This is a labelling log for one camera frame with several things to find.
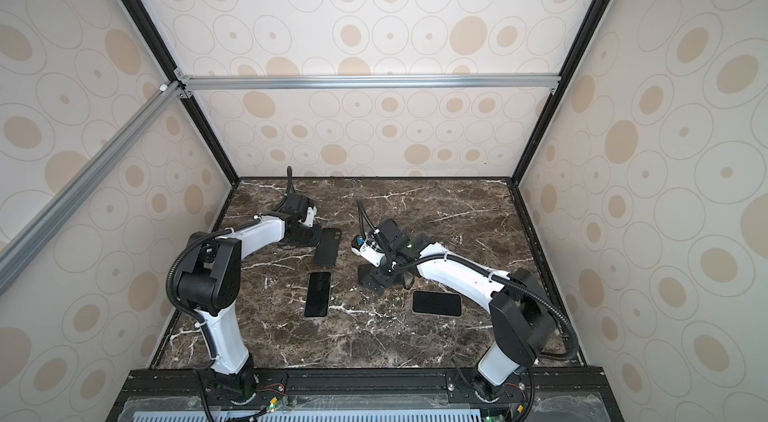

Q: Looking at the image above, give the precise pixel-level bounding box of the bare black phone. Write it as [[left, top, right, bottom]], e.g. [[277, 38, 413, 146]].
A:
[[304, 271, 332, 318]]

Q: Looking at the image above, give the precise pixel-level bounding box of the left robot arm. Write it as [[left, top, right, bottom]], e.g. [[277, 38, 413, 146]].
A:
[[165, 192, 322, 403]]

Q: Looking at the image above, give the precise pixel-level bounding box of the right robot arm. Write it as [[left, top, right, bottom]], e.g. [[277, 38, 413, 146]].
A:
[[351, 219, 558, 402]]

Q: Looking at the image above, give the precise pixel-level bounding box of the black phone near right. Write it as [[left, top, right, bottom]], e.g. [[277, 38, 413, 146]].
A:
[[412, 291, 463, 317]]

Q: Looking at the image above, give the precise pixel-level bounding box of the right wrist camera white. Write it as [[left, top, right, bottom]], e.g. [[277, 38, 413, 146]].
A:
[[351, 235, 385, 267]]

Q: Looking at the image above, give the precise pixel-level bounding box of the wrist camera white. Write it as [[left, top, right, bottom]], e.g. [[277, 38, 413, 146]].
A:
[[301, 206, 317, 228], [351, 235, 385, 267]]

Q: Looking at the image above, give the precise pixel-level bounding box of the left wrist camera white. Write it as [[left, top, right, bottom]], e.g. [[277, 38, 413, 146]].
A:
[[301, 206, 317, 228]]

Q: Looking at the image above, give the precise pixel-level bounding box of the horizontal aluminium rail back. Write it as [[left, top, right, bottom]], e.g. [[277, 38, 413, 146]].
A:
[[181, 74, 560, 90]]

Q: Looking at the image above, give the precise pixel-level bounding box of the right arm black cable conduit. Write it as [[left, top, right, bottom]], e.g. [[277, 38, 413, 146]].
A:
[[356, 199, 580, 362]]

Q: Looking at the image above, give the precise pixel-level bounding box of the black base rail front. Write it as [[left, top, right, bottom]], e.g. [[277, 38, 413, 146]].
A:
[[107, 367, 622, 421]]

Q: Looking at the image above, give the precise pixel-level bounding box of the aluminium rail left wall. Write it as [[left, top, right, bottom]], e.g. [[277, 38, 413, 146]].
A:
[[1, 82, 182, 292]]

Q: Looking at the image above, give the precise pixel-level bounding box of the black frame post left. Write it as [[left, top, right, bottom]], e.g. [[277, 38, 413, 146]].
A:
[[120, 0, 240, 185]]

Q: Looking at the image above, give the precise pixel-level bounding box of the black frame post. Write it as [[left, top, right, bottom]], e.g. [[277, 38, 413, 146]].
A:
[[120, 0, 240, 185], [511, 0, 612, 187]]

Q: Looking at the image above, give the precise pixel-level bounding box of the black frame post right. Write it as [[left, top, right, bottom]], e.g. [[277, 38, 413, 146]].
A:
[[511, 0, 612, 187]]

